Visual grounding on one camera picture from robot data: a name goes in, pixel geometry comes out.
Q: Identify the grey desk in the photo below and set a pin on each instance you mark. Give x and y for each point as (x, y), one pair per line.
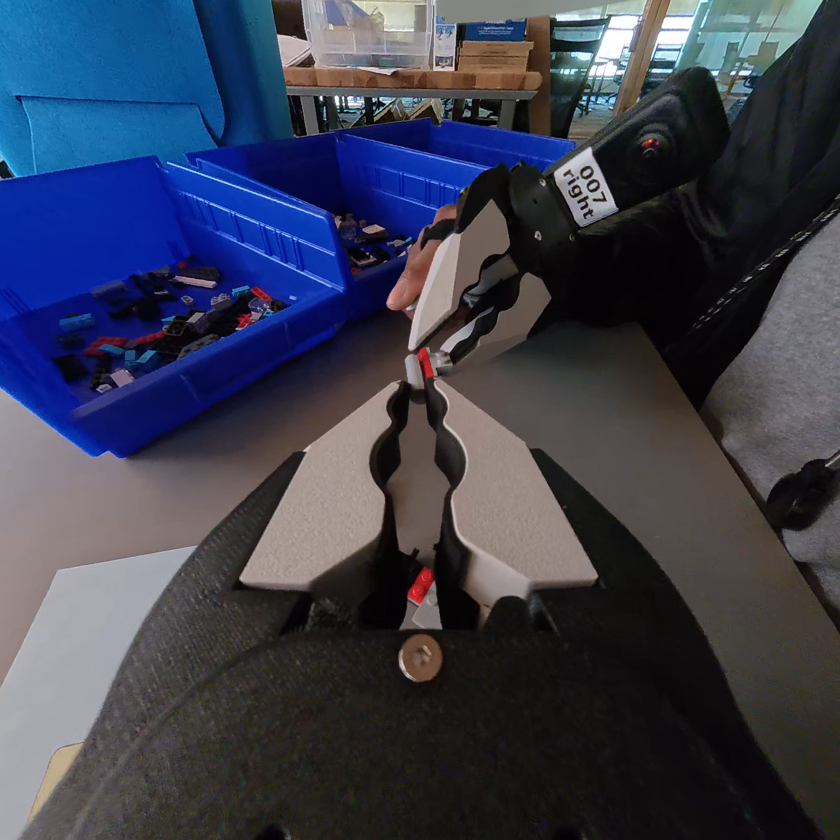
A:
(590, 426)

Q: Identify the dark blue box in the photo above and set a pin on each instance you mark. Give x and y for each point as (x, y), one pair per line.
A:
(492, 29)

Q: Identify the pale blue instruction booklet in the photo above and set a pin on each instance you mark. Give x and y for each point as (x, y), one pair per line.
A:
(65, 656)

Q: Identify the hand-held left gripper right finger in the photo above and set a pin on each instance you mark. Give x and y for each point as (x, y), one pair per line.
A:
(525, 518)

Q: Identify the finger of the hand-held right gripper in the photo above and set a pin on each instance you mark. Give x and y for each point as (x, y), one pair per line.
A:
(459, 269)
(525, 308)

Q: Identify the person's right forearm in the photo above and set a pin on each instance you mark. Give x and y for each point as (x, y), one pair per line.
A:
(656, 262)

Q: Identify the grey red brick assembly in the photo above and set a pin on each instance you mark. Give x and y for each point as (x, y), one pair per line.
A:
(415, 374)

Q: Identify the blue storage bin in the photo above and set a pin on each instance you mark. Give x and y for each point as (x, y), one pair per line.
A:
(367, 177)
(472, 141)
(197, 407)

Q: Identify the person's torso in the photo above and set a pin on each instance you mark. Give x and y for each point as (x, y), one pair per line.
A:
(787, 361)

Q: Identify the clear plastic storage box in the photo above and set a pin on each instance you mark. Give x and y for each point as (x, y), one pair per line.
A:
(367, 33)

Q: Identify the person's right hand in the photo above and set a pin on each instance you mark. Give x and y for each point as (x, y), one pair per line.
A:
(410, 282)

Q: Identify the long grey studded plate assembly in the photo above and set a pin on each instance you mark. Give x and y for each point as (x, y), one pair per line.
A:
(420, 587)

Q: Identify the black mesh chair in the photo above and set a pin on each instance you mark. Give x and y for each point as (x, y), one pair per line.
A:
(577, 72)

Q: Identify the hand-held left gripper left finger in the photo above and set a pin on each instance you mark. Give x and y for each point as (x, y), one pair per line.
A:
(315, 512)

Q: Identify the small printed box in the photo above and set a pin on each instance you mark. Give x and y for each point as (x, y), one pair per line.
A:
(444, 43)

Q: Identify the pile of mixed toy bricks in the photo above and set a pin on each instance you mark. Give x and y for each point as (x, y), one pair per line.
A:
(371, 246)
(164, 328)

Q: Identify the flat cardboard boxes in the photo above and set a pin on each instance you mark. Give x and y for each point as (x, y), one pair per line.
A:
(495, 58)

